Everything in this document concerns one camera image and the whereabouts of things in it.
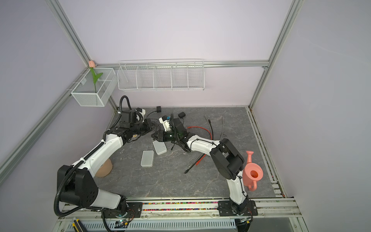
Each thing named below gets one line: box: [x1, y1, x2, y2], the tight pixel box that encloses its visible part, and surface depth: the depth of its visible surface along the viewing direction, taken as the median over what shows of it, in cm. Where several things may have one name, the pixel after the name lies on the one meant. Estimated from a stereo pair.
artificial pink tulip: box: [88, 60, 103, 94], surface depth 93 cm
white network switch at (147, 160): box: [140, 150, 155, 168], surface depth 92 cm
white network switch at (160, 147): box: [152, 140, 168, 156], surface depth 97 cm
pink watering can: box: [242, 150, 264, 192], surface depth 75 cm
